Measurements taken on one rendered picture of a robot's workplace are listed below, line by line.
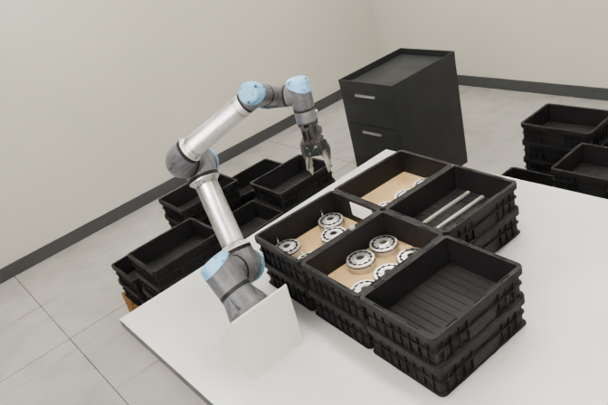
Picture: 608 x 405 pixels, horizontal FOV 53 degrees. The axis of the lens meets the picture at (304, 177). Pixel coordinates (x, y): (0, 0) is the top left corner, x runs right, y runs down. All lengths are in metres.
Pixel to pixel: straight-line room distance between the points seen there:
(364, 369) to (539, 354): 0.52
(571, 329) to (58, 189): 3.78
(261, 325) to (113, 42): 3.29
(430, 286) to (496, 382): 0.36
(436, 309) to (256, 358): 0.59
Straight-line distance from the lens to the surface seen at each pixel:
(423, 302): 1.96
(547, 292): 2.17
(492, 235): 2.30
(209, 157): 2.21
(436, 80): 3.87
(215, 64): 5.29
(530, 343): 1.99
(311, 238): 2.37
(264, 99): 1.96
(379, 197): 2.54
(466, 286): 2.00
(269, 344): 2.02
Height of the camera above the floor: 2.07
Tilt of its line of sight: 26 degrees down
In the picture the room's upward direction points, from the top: 15 degrees counter-clockwise
